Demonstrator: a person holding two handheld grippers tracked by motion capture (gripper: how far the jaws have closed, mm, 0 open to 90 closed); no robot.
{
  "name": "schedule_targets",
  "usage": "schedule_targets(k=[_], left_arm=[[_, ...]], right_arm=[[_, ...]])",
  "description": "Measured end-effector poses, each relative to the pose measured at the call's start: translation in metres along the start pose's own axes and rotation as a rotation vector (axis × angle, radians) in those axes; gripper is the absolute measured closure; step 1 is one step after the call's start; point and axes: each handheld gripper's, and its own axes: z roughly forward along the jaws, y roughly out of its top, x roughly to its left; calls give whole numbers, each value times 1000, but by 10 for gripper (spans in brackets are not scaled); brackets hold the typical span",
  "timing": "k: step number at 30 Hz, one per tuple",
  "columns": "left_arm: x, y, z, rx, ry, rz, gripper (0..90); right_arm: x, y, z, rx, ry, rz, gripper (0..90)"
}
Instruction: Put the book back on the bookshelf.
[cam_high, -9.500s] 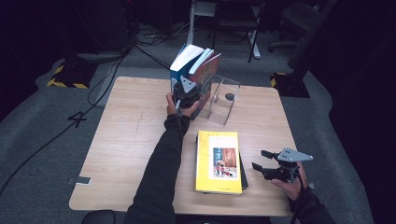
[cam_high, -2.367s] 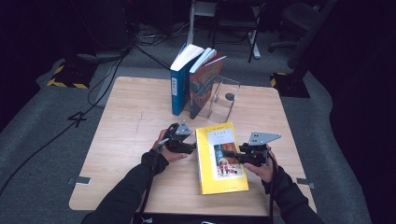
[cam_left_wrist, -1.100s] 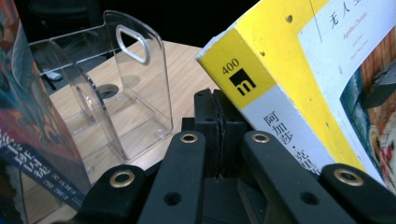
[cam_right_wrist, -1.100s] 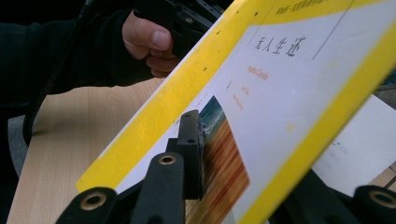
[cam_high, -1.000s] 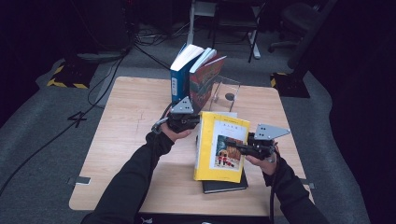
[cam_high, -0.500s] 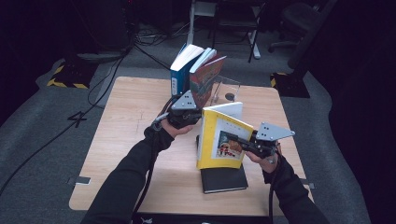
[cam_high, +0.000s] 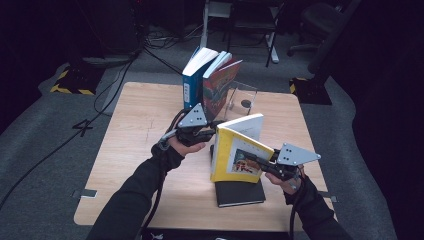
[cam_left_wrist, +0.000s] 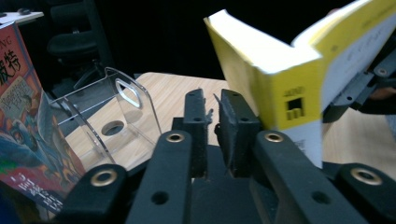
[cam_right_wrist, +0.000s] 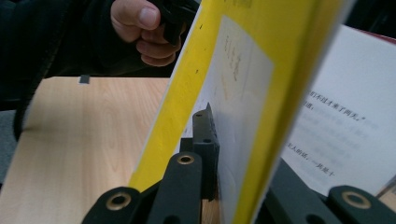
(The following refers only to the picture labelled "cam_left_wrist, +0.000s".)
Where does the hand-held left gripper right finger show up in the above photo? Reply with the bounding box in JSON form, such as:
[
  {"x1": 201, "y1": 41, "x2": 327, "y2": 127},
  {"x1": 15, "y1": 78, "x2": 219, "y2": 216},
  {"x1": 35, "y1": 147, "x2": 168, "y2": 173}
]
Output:
[{"x1": 213, "y1": 88, "x2": 262, "y2": 178}]

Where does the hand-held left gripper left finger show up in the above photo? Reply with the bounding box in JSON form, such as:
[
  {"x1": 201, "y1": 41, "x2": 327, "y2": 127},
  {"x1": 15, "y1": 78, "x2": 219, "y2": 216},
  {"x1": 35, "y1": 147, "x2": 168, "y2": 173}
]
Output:
[{"x1": 182, "y1": 88, "x2": 215, "y2": 179}]

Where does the clear acrylic book rack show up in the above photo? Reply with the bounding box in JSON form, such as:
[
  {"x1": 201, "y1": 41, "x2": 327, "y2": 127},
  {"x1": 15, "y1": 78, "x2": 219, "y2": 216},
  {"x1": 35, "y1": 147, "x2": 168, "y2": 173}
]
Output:
[{"x1": 40, "y1": 66, "x2": 163, "y2": 175}]

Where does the yellow book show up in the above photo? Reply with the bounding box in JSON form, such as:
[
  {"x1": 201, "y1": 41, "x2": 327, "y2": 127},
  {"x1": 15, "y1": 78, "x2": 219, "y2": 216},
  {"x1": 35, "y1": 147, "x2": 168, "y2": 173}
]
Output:
[{"x1": 204, "y1": 0, "x2": 396, "y2": 171}]

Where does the red illustrated book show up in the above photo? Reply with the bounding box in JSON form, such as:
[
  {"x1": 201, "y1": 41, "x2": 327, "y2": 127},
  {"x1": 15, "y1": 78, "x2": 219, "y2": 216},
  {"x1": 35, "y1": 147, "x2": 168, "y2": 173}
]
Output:
[{"x1": 0, "y1": 21, "x2": 88, "y2": 217}]

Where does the black office chair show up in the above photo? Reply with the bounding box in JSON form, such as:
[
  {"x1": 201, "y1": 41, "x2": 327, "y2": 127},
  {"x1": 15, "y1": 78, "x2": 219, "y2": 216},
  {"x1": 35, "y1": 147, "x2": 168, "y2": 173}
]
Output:
[{"x1": 46, "y1": 0, "x2": 116, "y2": 91}]

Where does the white desk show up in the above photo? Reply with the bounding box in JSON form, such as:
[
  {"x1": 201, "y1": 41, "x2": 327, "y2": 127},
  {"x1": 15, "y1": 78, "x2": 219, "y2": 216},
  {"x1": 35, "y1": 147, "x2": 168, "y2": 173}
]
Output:
[{"x1": 0, "y1": 11, "x2": 45, "y2": 26}]

